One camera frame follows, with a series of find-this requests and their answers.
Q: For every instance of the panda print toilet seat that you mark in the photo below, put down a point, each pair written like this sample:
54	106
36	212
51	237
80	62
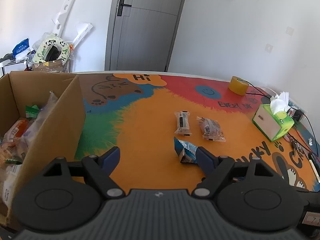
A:
52	49

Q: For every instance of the green tissue box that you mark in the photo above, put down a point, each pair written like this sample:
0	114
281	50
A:
272	119

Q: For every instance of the pink snack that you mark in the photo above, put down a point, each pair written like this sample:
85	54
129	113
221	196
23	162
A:
211	130

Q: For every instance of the blue white plastic bag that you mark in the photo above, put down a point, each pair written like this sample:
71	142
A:
21	50

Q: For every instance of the large bread bag in box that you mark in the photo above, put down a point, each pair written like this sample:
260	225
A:
24	142

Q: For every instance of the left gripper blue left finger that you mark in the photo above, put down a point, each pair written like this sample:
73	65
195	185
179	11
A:
97	171

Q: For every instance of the yellow packing tape roll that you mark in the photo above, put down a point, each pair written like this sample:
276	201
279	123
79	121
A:
238	86

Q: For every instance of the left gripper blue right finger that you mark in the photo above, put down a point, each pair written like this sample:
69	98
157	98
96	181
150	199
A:
217	171

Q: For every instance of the black power adapter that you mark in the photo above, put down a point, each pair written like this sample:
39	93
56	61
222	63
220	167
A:
296	114

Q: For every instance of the brown cardboard snack box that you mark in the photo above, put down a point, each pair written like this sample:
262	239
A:
61	127

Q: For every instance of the grey room door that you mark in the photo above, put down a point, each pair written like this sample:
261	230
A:
141	34

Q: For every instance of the bunch of keys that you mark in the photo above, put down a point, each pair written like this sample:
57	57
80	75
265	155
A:
298	150

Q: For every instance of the blue snack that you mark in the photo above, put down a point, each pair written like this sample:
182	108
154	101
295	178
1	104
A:
186	151

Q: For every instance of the clear brown bar snack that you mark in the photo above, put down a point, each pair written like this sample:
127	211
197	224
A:
183	127

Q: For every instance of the SF cardboard box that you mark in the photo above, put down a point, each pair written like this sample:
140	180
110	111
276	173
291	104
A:
49	67

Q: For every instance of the colourful cartoon table mat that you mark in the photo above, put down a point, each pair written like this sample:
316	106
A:
136	112

